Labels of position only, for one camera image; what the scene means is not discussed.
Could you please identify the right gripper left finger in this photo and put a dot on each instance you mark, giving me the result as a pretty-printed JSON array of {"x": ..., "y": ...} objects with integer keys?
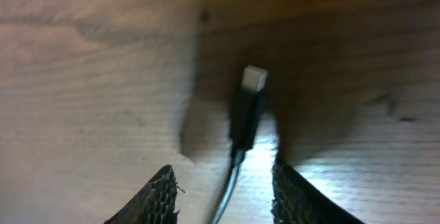
[{"x": 154, "y": 203}]

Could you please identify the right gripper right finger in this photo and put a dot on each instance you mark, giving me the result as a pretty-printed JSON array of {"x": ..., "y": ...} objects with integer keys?
[{"x": 296, "y": 201}]

